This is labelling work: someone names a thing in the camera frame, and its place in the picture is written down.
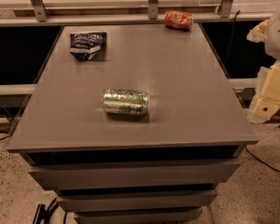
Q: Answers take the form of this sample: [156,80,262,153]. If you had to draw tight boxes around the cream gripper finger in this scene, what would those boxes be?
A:
[247,61,280,124]
[246,20,269,43]

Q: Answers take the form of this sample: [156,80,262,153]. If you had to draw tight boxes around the grey drawer cabinet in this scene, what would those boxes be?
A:
[7,25,258,224]

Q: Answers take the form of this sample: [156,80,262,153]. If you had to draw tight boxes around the black floor cable right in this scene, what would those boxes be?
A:
[245,146,280,175]

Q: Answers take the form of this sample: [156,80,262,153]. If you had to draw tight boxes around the black device on floor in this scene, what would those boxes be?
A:
[33,204,49,224]

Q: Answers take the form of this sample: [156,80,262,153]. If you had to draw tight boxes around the red soda can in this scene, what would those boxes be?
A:
[164,10,194,31]

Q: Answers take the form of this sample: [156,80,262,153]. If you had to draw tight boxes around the green soda can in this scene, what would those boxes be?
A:
[102,89,149,116]

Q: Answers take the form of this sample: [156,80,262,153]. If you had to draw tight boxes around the metal railing frame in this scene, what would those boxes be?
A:
[0,0,274,27]

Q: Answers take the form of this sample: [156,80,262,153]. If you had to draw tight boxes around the black hanging cable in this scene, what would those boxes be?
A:
[224,9,242,67]

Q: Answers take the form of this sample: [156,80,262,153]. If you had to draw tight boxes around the blue crumpled chip bag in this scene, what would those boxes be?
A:
[70,31,107,61]

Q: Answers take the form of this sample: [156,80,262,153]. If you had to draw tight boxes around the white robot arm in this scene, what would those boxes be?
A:
[246,6,280,124]

